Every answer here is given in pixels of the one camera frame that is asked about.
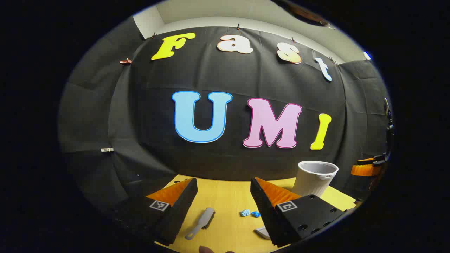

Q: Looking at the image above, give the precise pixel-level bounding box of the small grey broom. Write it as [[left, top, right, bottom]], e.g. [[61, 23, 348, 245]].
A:
[[185, 207, 216, 240]]

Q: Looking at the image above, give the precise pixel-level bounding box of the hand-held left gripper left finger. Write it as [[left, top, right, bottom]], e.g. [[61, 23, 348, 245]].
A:
[[116, 177, 198, 246]]

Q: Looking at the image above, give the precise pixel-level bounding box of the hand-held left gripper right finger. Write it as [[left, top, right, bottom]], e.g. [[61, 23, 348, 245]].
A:
[[250, 177, 347, 247]]

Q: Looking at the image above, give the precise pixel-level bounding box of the black backdrop cloth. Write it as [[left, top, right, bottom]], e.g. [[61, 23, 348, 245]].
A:
[[58, 16, 392, 211]]

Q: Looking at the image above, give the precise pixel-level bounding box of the white ribbed garbage bin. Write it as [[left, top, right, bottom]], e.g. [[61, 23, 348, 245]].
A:
[[292, 161, 339, 197]]

